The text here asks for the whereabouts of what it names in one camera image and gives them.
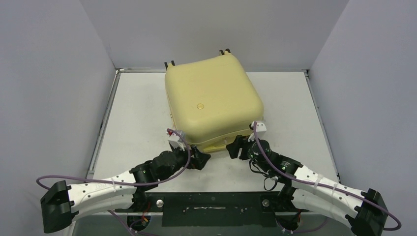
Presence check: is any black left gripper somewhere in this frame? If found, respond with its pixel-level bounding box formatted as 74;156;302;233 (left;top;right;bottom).
159;143;210;181

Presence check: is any yellow suitcase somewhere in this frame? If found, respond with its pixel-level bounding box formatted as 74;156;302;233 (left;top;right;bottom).
165;48;264;152

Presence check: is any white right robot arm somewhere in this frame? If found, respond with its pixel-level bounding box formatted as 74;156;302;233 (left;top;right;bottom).
226;135;388;236

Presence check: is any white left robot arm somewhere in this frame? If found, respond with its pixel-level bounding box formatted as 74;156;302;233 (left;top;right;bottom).
40;147;211;234

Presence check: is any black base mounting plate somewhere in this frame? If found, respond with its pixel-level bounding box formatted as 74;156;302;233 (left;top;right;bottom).
125;192;302;229

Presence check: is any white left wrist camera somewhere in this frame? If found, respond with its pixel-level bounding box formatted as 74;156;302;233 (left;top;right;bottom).
167;128;188;151

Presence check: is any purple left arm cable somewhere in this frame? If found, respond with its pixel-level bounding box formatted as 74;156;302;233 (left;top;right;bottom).
35;129;192;236

